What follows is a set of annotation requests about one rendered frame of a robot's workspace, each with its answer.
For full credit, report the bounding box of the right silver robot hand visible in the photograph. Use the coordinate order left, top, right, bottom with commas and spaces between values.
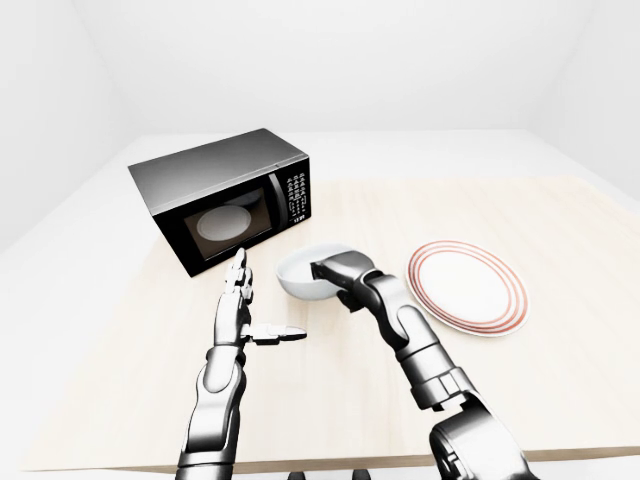
309, 250, 385, 314

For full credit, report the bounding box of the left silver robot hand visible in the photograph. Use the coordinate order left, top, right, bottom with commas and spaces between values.
213, 247, 308, 351

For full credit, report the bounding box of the white bowl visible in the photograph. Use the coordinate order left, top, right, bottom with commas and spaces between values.
276, 242, 353, 303

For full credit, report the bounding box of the white microwave turntable plate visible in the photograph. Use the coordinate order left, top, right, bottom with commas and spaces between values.
195, 204, 253, 242

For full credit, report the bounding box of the white plate with red rings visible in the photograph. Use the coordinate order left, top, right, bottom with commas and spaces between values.
405, 240, 529, 339

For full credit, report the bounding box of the black and silver microwave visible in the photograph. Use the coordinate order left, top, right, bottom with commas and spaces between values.
127, 128, 313, 278

